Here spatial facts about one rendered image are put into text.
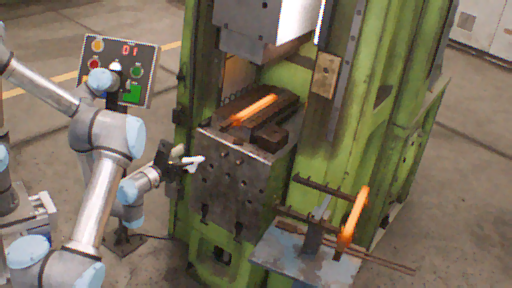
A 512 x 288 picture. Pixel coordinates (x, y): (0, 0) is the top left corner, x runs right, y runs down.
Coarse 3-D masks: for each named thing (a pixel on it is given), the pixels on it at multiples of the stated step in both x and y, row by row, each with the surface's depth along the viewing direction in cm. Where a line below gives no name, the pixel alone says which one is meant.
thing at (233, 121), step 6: (270, 96) 236; (258, 102) 230; (264, 102) 230; (252, 108) 224; (258, 108) 226; (240, 114) 218; (246, 114) 219; (228, 120) 212; (234, 120) 213; (222, 126) 208; (228, 126) 211; (234, 126) 214; (222, 132) 209
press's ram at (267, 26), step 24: (216, 0) 198; (240, 0) 192; (264, 0) 186; (288, 0) 185; (312, 0) 202; (216, 24) 202; (240, 24) 196; (264, 24) 191; (288, 24) 193; (312, 24) 212
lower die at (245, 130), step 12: (264, 84) 252; (240, 96) 238; (252, 96) 238; (264, 96) 239; (288, 96) 242; (228, 108) 227; (240, 108) 226; (264, 108) 228; (276, 108) 231; (216, 120) 222; (240, 120) 216; (264, 120) 221; (228, 132) 221; (240, 132) 217; (252, 132) 216
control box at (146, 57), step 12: (96, 36) 222; (84, 48) 223; (108, 48) 222; (120, 48) 222; (132, 48) 221; (144, 48) 221; (156, 48) 221; (84, 60) 223; (108, 60) 222; (120, 60) 222; (132, 60) 221; (144, 60) 221; (156, 60) 224; (84, 72) 223; (144, 72) 221; (156, 72) 227; (144, 84) 221; (120, 96) 222; (144, 96) 221; (144, 108) 222
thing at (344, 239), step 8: (360, 192) 193; (360, 200) 189; (360, 208) 185; (352, 216) 180; (352, 224) 176; (344, 232) 172; (336, 240) 171; (344, 240) 167; (336, 248) 163; (344, 248) 170; (336, 256) 164
